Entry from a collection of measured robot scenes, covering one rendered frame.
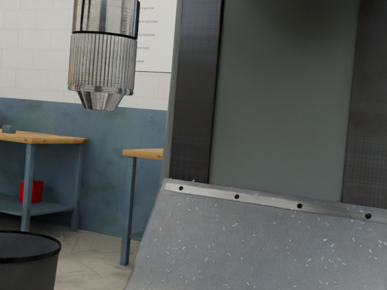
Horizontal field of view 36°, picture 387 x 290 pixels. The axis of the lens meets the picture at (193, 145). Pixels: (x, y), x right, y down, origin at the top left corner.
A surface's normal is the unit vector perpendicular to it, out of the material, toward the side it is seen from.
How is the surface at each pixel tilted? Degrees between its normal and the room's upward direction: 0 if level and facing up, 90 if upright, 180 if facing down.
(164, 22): 90
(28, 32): 90
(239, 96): 90
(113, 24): 90
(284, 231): 63
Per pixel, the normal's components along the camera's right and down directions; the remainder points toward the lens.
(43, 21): -0.47, 0.01
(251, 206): -0.39, -0.44
